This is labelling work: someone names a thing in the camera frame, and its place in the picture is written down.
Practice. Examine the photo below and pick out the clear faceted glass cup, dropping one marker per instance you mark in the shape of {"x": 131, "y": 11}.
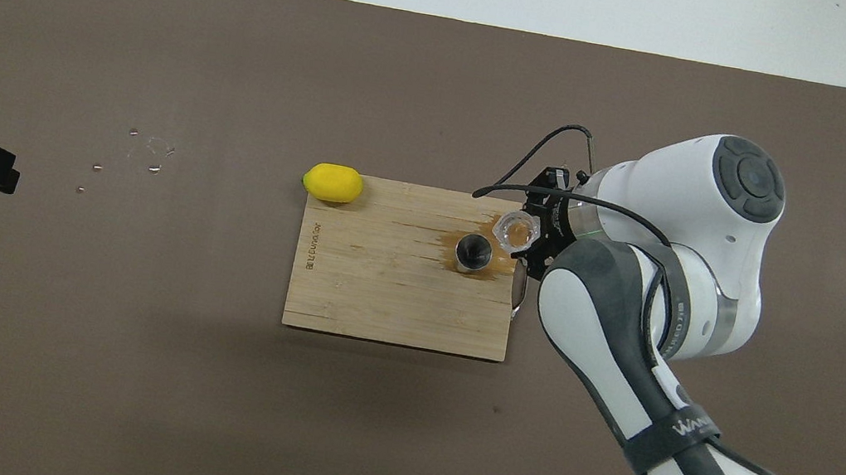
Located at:
{"x": 518, "y": 231}

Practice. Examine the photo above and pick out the yellow lemon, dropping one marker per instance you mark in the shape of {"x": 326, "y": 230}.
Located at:
{"x": 333, "y": 183}

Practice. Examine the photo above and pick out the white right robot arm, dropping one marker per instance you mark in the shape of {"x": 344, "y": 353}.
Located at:
{"x": 698, "y": 195}

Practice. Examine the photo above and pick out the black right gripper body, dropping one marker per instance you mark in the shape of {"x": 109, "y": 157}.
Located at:
{"x": 571, "y": 213}

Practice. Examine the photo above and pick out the brown table mat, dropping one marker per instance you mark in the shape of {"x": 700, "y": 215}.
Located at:
{"x": 416, "y": 60}

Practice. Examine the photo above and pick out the steel double jigger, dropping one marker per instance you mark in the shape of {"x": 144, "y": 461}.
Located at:
{"x": 474, "y": 252}

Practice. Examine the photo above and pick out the bamboo cutting board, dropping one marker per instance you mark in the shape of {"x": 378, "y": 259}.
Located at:
{"x": 383, "y": 282}

